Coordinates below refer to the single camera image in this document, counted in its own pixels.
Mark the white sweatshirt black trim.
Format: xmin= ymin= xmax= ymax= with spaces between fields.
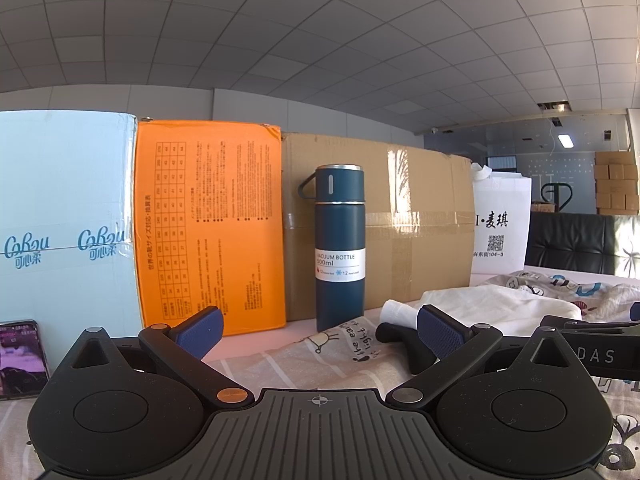
xmin=376 ymin=285 xmax=586 ymax=376

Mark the orange box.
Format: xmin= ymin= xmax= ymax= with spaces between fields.
xmin=135 ymin=120 xmax=287 ymax=337

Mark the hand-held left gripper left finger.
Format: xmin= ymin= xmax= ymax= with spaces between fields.
xmin=65 ymin=305 xmax=255 ymax=408

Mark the dark blue vacuum bottle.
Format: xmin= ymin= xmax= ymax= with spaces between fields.
xmin=298 ymin=163 xmax=367 ymax=333

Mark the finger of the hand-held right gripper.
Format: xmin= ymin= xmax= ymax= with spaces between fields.
xmin=540 ymin=302 xmax=640 ymax=333

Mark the brown cardboard box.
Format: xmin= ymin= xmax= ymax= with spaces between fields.
xmin=280 ymin=132 xmax=476 ymax=322

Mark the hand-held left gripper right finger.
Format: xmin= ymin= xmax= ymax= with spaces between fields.
xmin=391 ymin=304 xmax=581 ymax=408

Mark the stack of cardboard boxes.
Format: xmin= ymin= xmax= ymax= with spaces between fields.
xmin=594 ymin=150 xmax=640 ymax=216

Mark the light blue printed box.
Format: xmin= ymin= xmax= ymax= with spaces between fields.
xmin=0 ymin=110 xmax=143 ymax=338

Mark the white paper bag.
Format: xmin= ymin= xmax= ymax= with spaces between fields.
xmin=470 ymin=162 xmax=532 ymax=275

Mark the black smartphone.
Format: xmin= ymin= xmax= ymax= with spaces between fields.
xmin=0 ymin=319 xmax=51 ymax=401

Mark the printed bed sheet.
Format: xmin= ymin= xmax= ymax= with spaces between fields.
xmin=207 ymin=270 xmax=640 ymax=480

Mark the dark pallet jack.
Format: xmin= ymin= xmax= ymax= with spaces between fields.
xmin=532 ymin=182 xmax=573 ymax=213

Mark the black chair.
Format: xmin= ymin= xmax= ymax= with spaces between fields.
xmin=524 ymin=212 xmax=640 ymax=278

